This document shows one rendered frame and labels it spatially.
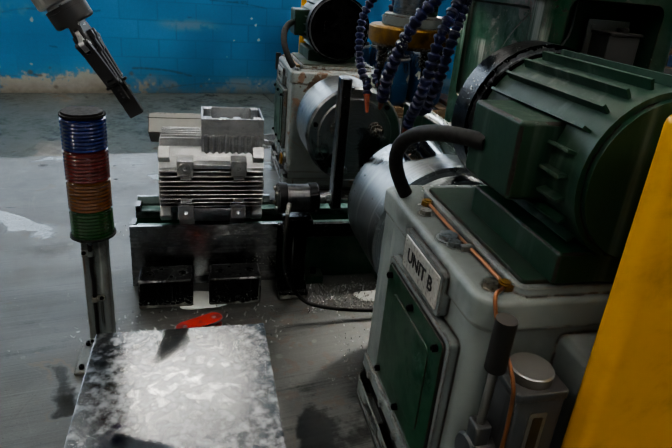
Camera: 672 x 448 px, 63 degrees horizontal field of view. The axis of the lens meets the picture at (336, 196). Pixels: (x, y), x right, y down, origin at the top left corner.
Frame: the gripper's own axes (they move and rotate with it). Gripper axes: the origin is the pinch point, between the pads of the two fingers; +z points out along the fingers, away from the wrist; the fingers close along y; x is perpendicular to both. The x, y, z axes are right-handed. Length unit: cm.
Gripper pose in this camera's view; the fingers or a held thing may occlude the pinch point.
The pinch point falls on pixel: (127, 99)
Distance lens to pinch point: 119.0
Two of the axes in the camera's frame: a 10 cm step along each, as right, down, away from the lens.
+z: 4.1, 7.9, 4.4
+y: -2.2, -3.8, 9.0
